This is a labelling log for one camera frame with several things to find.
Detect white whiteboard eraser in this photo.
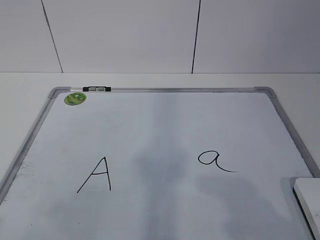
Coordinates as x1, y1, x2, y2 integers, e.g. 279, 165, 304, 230
293, 177, 320, 240

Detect round green magnet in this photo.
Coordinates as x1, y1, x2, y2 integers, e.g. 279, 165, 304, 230
64, 92, 87, 106

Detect whiteboard with aluminium frame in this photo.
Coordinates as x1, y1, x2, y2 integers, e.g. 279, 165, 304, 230
0, 87, 320, 240

